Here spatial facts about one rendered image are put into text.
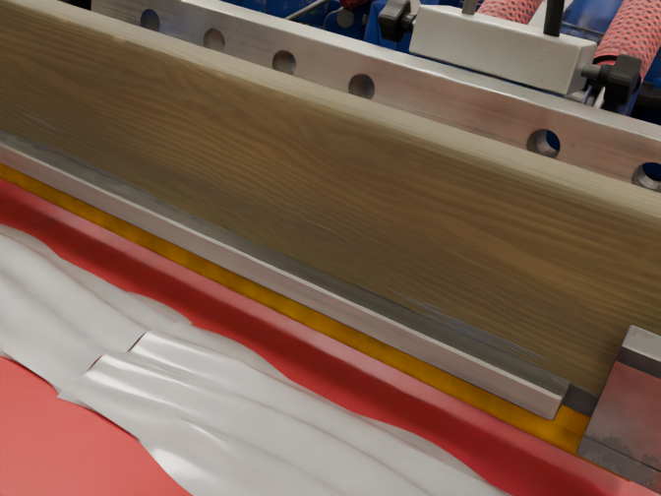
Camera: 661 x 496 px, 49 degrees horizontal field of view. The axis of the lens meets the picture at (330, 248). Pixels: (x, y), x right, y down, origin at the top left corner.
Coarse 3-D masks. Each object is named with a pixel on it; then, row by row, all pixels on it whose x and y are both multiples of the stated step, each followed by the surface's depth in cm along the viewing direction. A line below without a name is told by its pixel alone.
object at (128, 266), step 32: (0, 192) 39; (32, 224) 36; (64, 224) 37; (96, 224) 38; (64, 256) 34; (96, 256) 34; (128, 256) 35; (160, 256) 36; (128, 288) 32; (160, 288) 33; (192, 288) 33; (224, 288) 34; (192, 320) 31; (0, 384) 25; (32, 384) 25; (0, 416) 23
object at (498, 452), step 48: (240, 336) 30; (288, 336) 31; (336, 384) 29; (384, 384) 29; (0, 432) 23; (48, 432) 23; (96, 432) 24; (432, 432) 27; (480, 432) 28; (0, 480) 21; (48, 480) 21; (96, 480) 22; (144, 480) 22; (528, 480) 26; (576, 480) 26; (624, 480) 27
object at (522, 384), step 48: (0, 144) 34; (96, 192) 32; (192, 240) 30; (240, 240) 30; (288, 288) 28; (336, 288) 27; (384, 336) 26; (432, 336) 25; (480, 384) 25; (528, 384) 24
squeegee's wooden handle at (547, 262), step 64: (0, 0) 34; (0, 64) 35; (64, 64) 33; (128, 64) 31; (192, 64) 29; (256, 64) 30; (0, 128) 36; (64, 128) 34; (128, 128) 32; (192, 128) 30; (256, 128) 28; (320, 128) 27; (384, 128) 26; (448, 128) 26; (192, 192) 31; (256, 192) 29; (320, 192) 27; (384, 192) 26; (448, 192) 25; (512, 192) 24; (576, 192) 23; (640, 192) 23; (320, 256) 28; (384, 256) 27; (448, 256) 26; (512, 256) 24; (576, 256) 23; (640, 256) 22; (448, 320) 26; (512, 320) 25; (576, 320) 24; (640, 320) 23; (576, 384) 24
